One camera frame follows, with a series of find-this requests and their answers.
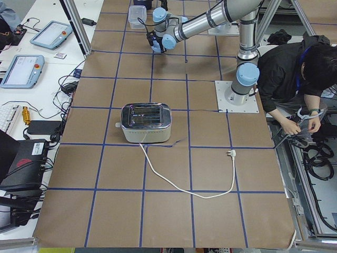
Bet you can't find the silver two-slot toaster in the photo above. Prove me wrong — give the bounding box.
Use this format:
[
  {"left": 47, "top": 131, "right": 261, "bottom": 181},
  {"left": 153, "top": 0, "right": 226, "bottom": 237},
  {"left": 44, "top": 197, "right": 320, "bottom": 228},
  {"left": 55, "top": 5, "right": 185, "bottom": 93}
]
[{"left": 115, "top": 103, "right": 172, "bottom": 143}]

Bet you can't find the clear plastic food container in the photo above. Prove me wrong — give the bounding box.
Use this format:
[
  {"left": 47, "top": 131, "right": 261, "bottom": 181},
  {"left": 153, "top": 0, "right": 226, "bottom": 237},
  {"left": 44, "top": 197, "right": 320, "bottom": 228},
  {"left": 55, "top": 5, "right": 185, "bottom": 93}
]
[{"left": 128, "top": 5, "right": 147, "bottom": 30}]

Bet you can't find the seated person in black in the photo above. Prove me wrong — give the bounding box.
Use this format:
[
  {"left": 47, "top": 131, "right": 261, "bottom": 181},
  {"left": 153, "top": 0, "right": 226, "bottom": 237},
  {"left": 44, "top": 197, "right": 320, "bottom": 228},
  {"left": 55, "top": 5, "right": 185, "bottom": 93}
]
[{"left": 257, "top": 34, "right": 336, "bottom": 148}]

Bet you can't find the black power adapter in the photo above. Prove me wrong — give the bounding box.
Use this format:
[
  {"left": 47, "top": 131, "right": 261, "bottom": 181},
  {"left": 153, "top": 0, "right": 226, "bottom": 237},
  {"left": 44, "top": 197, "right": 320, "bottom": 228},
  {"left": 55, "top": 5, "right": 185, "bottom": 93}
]
[{"left": 81, "top": 18, "right": 97, "bottom": 26}]

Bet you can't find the yellow metal connector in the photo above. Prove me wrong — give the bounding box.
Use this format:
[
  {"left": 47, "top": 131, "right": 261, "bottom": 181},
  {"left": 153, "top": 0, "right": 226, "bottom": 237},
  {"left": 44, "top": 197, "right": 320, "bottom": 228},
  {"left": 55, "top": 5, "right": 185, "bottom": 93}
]
[{"left": 22, "top": 106, "right": 31, "bottom": 125}]

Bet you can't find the upper teach pendant tablet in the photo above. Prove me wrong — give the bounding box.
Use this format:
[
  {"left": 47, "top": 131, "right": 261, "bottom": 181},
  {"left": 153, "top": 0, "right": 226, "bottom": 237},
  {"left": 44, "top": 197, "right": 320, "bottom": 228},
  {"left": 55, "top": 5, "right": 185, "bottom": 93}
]
[{"left": 30, "top": 21, "right": 73, "bottom": 50}]

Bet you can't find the teach pendant tablet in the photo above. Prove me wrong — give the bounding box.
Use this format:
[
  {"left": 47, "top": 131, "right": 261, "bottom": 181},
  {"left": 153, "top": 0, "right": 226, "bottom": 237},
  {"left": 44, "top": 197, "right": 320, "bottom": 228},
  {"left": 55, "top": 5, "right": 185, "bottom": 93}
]
[
  {"left": 30, "top": 21, "right": 73, "bottom": 50},
  {"left": 1, "top": 55, "right": 45, "bottom": 89}
]

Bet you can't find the black computer box red logo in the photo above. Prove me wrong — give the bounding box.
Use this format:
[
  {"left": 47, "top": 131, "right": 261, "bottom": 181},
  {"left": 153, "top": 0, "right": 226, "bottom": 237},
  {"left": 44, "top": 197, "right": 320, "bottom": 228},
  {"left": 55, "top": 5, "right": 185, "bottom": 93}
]
[{"left": 1, "top": 131, "right": 49, "bottom": 192}]

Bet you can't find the lower teach pendant tablet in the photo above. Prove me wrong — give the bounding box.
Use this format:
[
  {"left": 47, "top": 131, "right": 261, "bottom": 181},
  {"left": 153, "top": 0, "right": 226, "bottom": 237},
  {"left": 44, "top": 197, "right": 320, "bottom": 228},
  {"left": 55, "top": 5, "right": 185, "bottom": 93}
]
[{"left": 1, "top": 55, "right": 45, "bottom": 89}]

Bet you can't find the white keyboard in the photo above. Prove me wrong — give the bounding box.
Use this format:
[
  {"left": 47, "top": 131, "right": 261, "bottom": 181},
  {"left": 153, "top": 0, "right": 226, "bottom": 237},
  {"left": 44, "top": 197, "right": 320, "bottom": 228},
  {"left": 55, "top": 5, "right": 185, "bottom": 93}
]
[{"left": 1, "top": 104, "right": 22, "bottom": 134}]

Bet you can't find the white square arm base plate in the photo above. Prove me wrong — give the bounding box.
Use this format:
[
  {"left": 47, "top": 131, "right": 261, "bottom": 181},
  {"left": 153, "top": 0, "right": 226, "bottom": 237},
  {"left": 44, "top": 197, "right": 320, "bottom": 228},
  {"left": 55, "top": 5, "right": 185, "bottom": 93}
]
[{"left": 215, "top": 81, "right": 259, "bottom": 113}]

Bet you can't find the white toaster power cord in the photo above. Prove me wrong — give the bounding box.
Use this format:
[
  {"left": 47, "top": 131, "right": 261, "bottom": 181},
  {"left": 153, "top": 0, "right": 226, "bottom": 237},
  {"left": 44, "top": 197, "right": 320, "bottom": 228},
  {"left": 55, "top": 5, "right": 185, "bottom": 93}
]
[{"left": 138, "top": 142, "right": 236, "bottom": 199}]

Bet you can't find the aluminium frame post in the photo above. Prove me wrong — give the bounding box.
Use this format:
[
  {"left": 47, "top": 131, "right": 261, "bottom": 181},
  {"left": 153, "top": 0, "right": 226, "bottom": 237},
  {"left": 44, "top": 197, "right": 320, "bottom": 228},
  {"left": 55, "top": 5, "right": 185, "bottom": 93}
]
[{"left": 59, "top": 0, "right": 92, "bottom": 56}]

